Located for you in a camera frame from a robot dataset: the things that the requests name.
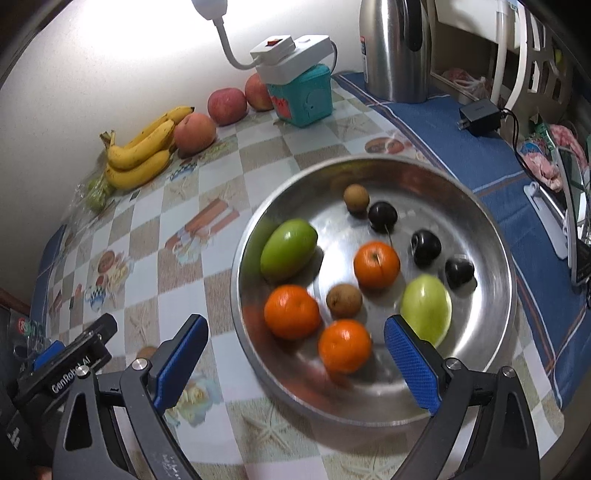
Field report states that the white plastic chair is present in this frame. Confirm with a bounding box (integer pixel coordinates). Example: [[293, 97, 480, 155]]
[[434, 0, 575, 109]]

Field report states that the dark purple plum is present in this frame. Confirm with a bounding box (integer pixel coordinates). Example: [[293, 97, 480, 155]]
[[368, 202, 399, 232], [444, 257, 475, 289], [411, 230, 443, 267]]

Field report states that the stainless steel kettle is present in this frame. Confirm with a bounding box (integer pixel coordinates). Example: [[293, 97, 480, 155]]
[[359, 0, 433, 104]]

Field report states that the teal toy box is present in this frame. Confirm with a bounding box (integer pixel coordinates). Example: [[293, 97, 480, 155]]
[[267, 65, 334, 129]]

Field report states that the white plastic stand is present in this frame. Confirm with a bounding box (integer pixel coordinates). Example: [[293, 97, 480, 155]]
[[523, 181, 571, 259]]

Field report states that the black power adapter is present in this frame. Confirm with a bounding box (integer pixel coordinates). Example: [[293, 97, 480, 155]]
[[458, 102, 503, 137]]

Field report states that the brown kiwi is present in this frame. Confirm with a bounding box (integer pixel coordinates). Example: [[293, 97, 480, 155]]
[[326, 284, 363, 318], [344, 184, 371, 215]]

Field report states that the pile of small green jujubes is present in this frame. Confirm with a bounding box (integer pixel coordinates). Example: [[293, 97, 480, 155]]
[[87, 178, 116, 210]]

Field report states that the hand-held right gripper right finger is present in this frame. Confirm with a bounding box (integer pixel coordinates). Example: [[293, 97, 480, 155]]
[[384, 315, 541, 480]]

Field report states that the glass mug with round logo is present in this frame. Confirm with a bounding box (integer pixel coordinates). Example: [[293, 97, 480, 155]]
[[11, 314, 49, 358]]

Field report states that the white power strip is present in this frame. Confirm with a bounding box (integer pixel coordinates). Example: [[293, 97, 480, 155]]
[[249, 34, 334, 85]]

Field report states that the red apple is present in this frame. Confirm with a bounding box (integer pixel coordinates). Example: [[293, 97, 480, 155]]
[[207, 88, 248, 126], [173, 112, 218, 157], [244, 74, 274, 112]]

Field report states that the black cable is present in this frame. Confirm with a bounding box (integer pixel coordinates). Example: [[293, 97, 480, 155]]
[[499, 108, 529, 174]]

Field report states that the yellow banana bunch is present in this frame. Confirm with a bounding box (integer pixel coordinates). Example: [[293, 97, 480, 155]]
[[100, 106, 195, 191]]

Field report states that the brown wooden rail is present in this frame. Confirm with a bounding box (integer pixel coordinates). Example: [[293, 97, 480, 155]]
[[0, 286, 34, 320]]

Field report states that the large light green jujube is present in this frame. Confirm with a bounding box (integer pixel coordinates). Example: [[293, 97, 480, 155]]
[[400, 274, 453, 348]]

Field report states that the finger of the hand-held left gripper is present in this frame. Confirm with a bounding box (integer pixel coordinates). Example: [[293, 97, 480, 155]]
[[32, 314, 118, 370]]

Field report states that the pink floral bag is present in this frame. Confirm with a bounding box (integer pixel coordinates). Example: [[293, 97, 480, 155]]
[[517, 122, 587, 190]]

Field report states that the clear plastic clamshell container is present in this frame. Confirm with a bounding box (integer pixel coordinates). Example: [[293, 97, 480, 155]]
[[65, 171, 121, 223]]

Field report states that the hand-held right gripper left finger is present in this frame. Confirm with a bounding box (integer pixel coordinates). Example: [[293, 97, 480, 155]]
[[51, 314, 209, 480]]

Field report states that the white gooseneck lamp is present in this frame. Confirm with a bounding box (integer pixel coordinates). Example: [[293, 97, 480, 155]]
[[191, 0, 259, 70]]

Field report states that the checkered printed tablecloth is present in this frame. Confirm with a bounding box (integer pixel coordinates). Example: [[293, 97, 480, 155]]
[[32, 69, 591, 480]]

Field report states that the large dark green jujube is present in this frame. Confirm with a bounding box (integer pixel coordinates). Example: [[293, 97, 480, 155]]
[[260, 219, 319, 283]]

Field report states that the upright phone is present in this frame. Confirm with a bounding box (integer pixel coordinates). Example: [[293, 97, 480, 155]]
[[556, 148, 591, 291]]

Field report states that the stainless steel basin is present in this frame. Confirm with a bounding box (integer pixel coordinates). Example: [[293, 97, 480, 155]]
[[230, 154, 518, 428]]

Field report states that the orange with stem slit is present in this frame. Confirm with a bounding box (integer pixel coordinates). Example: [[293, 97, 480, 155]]
[[353, 241, 401, 290]]

